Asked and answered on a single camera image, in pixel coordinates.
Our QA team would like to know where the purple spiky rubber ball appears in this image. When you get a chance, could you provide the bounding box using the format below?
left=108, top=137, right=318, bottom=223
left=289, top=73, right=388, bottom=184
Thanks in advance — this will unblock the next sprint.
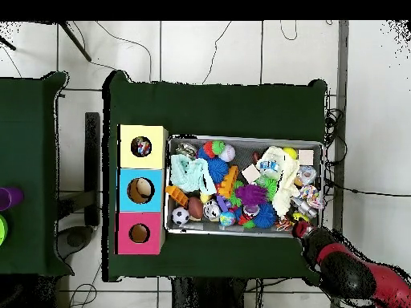
left=234, top=183, right=270, bottom=207

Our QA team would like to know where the wide orange studded block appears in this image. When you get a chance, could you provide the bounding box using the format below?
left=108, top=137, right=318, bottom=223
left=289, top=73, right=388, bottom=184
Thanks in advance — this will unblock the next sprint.
left=218, top=164, right=240, bottom=199

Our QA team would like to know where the brown toy football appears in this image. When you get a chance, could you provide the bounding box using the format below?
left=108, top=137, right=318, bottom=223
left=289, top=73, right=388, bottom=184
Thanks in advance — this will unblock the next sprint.
left=188, top=196, right=205, bottom=221

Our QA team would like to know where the long orange toy block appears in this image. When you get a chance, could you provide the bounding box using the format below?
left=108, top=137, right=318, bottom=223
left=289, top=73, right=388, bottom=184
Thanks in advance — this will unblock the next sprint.
left=165, top=184, right=189, bottom=208

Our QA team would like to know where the small colourful patterned cloth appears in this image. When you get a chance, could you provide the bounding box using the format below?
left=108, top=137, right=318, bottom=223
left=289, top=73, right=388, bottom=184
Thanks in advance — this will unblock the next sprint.
left=131, top=136, right=153, bottom=157

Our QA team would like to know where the silver mesh bin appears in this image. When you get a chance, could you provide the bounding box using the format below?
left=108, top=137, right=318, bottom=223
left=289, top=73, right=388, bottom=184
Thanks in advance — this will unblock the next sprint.
left=164, top=133, right=325, bottom=239

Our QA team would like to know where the wooden box with three holes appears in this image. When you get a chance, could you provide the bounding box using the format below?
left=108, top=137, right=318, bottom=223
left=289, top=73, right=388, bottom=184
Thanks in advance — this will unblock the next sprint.
left=115, top=124, right=169, bottom=256

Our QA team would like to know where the blue spiky rubber ball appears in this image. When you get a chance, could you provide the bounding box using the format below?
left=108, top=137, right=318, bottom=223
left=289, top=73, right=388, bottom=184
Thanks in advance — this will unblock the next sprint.
left=253, top=202, right=278, bottom=229

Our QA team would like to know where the cream yellow cloth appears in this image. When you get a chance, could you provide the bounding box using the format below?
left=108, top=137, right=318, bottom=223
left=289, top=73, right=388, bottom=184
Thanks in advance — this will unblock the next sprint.
left=261, top=145, right=302, bottom=217

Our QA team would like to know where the blue globe ball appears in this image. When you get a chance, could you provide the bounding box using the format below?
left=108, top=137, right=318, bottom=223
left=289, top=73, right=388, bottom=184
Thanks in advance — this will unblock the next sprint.
left=219, top=210, right=237, bottom=227

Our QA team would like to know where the black and white soccer ball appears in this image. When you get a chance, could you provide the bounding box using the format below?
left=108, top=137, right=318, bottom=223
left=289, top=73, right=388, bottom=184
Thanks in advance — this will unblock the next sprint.
left=171, top=205, right=190, bottom=225

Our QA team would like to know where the mint green cloth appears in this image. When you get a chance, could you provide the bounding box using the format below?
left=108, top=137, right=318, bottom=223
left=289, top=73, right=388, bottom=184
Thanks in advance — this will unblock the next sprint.
left=169, top=153, right=218, bottom=195

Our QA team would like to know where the dark green tablecloth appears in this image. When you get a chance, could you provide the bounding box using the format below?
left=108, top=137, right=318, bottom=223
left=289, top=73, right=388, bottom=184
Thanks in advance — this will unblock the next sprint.
left=101, top=71, right=328, bottom=286
left=0, top=71, right=75, bottom=277

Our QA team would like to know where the grey round stand base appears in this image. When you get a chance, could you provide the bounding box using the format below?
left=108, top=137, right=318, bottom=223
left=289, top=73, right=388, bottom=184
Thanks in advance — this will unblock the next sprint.
left=56, top=225, right=95, bottom=261

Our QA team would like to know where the purple plastic cup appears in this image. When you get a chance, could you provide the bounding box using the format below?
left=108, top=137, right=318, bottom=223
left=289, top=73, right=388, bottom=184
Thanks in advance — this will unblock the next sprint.
left=0, top=188, right=12, bottom=212
left=5, top=187, right=25, bottom=208

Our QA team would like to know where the black tripod leg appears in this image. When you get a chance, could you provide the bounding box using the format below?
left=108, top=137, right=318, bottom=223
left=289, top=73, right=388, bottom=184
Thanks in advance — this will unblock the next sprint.
left=0, top=36, right=17, bottom=51
left=59, top=21, right=92, bottom=63

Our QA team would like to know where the lime green plastic cup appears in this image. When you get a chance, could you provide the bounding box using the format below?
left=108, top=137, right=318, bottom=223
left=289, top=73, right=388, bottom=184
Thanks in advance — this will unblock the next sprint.
left=0, top=213, right=8, bottom=246

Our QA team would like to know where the thin black floor cable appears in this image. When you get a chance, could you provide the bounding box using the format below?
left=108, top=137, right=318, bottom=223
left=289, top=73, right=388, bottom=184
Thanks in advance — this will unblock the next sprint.
left=324, top=179, right=411, bottom=197

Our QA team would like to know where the black cable bundle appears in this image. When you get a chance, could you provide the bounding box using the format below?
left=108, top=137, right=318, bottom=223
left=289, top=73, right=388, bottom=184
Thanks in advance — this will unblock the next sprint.
left=324, top=108, right=348, bottom=168

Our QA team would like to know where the grey floor cable cover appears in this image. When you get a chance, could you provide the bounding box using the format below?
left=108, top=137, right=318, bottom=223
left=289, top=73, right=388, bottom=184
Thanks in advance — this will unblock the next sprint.
left=330, top=20, right=350, bottom=308

